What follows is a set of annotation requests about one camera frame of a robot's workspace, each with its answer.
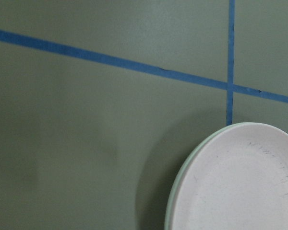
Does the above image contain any pink plate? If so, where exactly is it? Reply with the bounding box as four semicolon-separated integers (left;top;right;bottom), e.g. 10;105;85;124
170;123;288;230

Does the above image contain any cream plate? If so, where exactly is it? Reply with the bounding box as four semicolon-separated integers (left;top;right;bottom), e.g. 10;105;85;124
164;122;251;230

